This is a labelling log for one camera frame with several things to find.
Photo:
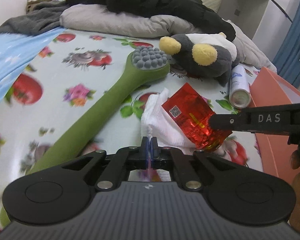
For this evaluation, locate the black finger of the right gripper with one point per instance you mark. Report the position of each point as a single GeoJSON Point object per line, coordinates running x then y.
{"type": "Point", "coordinates": [272, 120]}

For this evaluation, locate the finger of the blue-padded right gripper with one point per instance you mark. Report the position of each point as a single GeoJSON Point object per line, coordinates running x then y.
{"type": "Point", "coordinates": [177, 164]}

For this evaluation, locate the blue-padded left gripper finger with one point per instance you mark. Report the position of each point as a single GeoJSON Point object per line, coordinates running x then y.
{"type": "Point", "coordinates": [116, 167]}

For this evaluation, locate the white tissue paper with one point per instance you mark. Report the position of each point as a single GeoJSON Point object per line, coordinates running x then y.
{"type": "Point", "coordinates": [155, 122]}

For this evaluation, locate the red foil wrapper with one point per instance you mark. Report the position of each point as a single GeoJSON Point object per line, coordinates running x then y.
{"type": "Point", "coordinates": [192, 113]}

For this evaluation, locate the pink cardboard box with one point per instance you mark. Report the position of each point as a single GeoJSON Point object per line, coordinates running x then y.
{"type": "Point", "coordinates": [269, 89]}

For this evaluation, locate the blue curtain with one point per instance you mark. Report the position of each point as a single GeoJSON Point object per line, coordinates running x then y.
{"type": "Point", "coordinates": [287, 59]}

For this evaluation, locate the white spray can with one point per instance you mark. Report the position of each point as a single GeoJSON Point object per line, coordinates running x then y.
{"type": "Point", "coordinates": [239, 90]}

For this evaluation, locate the green massage hammer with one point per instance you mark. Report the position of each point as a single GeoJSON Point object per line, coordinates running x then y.
{"type": "Point", "coordinates": [100, 109]}

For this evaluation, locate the grey penguin plush toy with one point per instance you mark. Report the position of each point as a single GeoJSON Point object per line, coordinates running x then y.
{"type": "Point", "coordinates": [209, 56]}

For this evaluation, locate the grey wardrobe cabinet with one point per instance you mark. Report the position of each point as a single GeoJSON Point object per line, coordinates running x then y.
{"type": "Point", "coordinates": [265, 22]}

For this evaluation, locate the grey duvet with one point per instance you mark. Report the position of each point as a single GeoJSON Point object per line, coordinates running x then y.
{"type": "Point", "coordinates": [98, 18]}

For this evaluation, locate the light blue star sheet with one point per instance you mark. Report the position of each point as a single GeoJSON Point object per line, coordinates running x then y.
{"type": "Point", "coordinates": [16, 51]}

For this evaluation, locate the black jacket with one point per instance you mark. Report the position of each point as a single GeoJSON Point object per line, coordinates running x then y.
{"type": "Point", "coordinates": [192, 11]}

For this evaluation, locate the dark grey blanket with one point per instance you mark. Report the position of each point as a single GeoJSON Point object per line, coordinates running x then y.
{"type": "Point", "coordinates": [44, 17]}

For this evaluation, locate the cardboard box nightstand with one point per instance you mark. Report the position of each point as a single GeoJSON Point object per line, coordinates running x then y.
{"type": "Point", "coordinates": [31, 4]}

